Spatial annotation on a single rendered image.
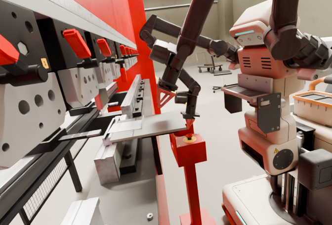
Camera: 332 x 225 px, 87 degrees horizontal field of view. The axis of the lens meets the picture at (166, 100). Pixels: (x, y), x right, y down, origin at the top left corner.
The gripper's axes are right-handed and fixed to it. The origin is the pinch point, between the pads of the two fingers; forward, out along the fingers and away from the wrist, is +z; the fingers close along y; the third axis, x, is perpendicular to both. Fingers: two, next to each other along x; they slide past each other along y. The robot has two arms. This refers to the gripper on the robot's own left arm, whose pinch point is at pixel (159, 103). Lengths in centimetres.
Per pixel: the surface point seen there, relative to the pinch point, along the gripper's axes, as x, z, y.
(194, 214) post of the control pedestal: 51, 66, -21
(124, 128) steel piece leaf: -9.4, 13.1, 2.6
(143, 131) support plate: -2.9, 9.5, 7.4
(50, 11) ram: -28.5, -16.5, 30.1
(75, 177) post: -35, 125, -93
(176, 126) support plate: 7.1, 3.7, 8.4
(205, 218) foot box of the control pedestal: 65, 73, -26
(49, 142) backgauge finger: -31.4, 23.6, 7.3
